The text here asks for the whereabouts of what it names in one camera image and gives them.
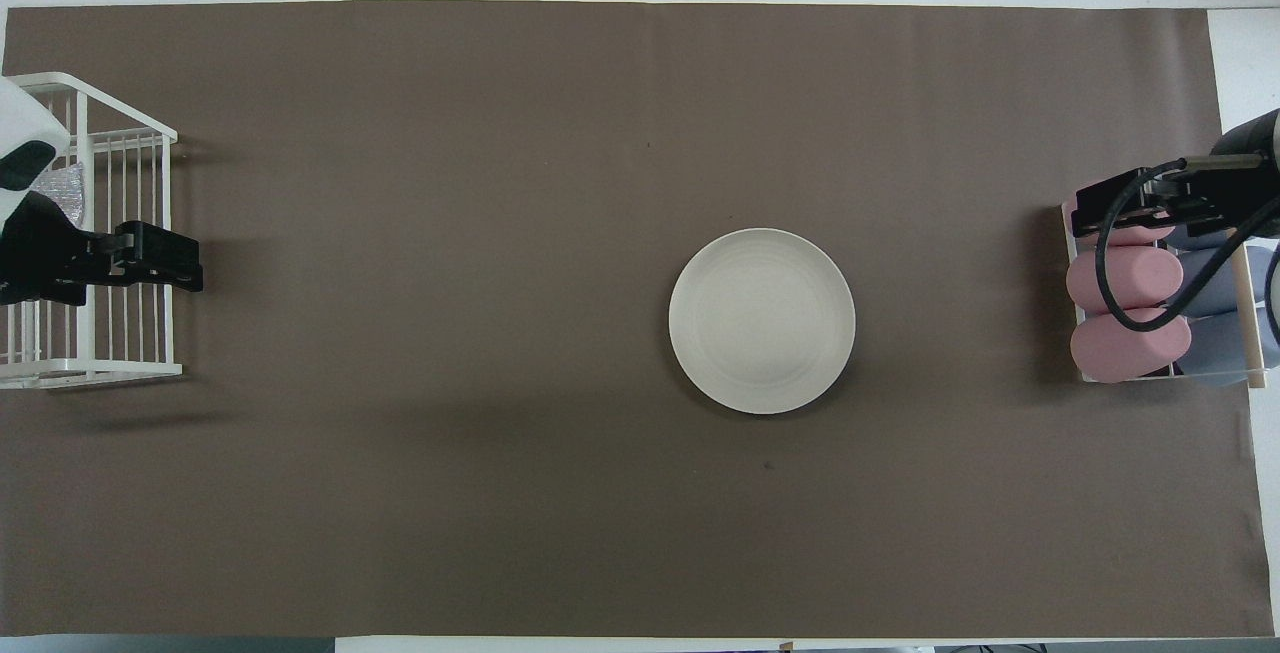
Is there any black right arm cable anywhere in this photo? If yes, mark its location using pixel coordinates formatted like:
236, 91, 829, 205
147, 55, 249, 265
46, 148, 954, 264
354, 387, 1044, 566
1094, 155, 1280, 335

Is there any round white plate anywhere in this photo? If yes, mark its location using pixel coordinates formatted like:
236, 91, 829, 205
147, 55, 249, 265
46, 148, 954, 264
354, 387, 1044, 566
668, 228, 857, 416

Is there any white wire dish rack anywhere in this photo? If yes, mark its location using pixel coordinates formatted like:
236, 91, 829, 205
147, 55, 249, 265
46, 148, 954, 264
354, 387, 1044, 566
0, 71, 184, 390

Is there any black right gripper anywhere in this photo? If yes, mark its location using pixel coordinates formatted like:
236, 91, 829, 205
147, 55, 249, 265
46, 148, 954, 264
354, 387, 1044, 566
1072, 168, 1251, 240

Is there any brown paper table mat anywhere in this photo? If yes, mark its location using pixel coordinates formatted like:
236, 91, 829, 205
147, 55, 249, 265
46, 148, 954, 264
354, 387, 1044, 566
0, 0, 1261, 638

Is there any clear glass cup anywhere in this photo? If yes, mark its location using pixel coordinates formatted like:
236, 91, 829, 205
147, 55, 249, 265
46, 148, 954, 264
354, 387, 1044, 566
33, 163, 87, 230

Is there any white cup holder rack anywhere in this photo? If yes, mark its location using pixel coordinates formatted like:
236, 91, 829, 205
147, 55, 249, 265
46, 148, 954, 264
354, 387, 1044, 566
1060, 201, 1271, 391

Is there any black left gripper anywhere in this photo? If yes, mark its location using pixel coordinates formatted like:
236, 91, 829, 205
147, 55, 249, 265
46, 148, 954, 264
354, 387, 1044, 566
0, 191, 205, 307

